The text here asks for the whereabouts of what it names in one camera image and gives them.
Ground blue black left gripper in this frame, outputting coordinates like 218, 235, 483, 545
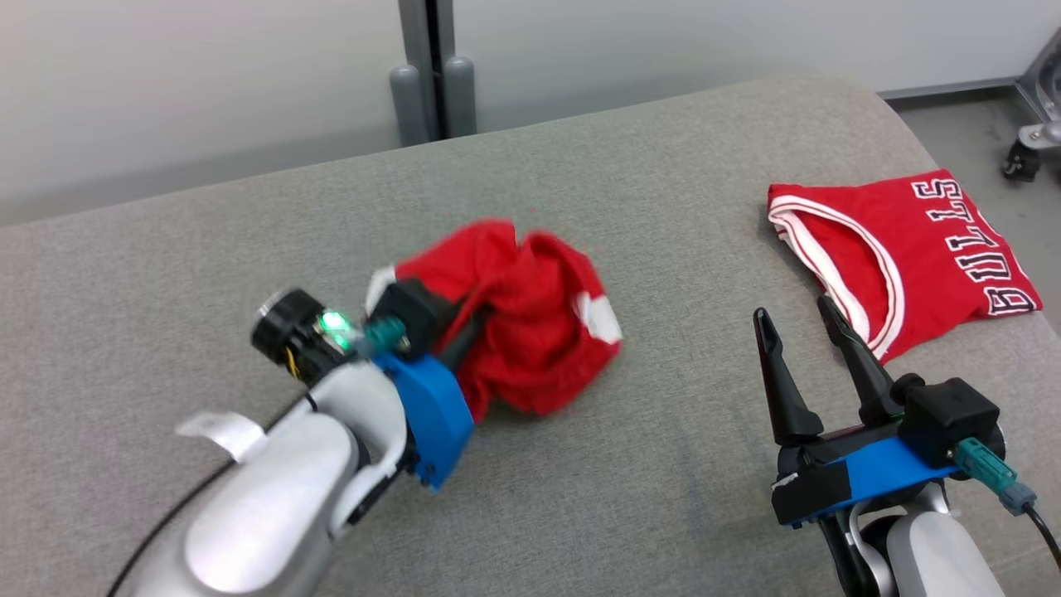
373, 307, 492, 490

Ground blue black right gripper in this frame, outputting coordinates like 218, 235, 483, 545
753, 294, 962, 529

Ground red shorts with white stripe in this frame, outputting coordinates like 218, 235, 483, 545
365, 218, 624, 418

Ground red shirt with white sleeves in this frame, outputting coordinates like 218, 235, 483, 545
767, 168, 1044, 366

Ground metal stand with caster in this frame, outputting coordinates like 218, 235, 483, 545
1001, 29, 1061, 183

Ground right camera cable teal plug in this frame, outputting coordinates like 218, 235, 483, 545
953, 438, 1061, 573

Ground white paper tag left cable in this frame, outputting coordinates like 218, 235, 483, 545
176, 412, 270, 464

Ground grey partition post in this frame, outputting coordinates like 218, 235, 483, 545
390, 0, 479, 148

